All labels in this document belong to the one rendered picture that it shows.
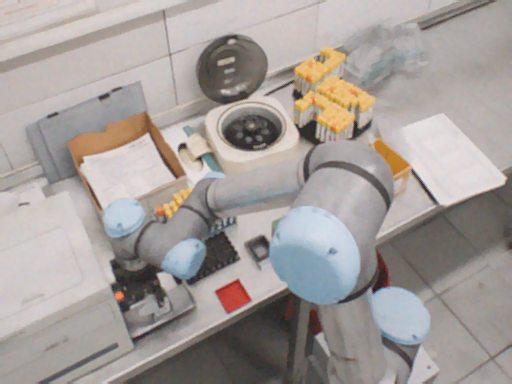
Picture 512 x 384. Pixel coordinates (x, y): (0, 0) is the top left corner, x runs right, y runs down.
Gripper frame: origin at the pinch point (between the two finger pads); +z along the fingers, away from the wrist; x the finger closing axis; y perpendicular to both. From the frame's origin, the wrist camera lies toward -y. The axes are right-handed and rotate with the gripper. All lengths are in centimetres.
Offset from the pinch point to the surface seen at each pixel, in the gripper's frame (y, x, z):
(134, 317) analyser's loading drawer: 6.1, -0.9, 4.7
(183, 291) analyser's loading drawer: -6.6, -1.2, 4.6
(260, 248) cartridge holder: -29.6, -3.6, 7.2
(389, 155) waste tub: -75, -8, 1
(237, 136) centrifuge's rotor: -40, -34, -2
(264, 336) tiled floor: -39, -17, 96
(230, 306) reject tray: -15.3, 6.1, 8.4
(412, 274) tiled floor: -108, -8, 96
